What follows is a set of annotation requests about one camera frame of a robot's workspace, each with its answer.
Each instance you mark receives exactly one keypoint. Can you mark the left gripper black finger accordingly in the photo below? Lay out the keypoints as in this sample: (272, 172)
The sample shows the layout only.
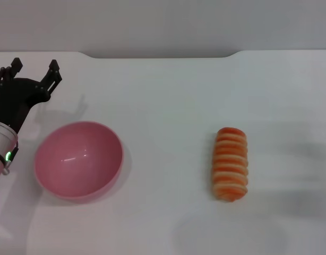
(52, 74)
(13, 66)

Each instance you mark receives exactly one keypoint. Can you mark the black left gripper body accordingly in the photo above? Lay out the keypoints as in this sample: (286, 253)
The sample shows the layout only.
(15, 95)

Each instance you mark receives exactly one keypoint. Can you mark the pink plastic bowl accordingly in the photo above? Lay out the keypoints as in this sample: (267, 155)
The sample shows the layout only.
(78, 162)

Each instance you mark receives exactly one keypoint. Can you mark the orange striped bread roll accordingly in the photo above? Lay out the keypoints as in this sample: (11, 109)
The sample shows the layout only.
(230, 164)

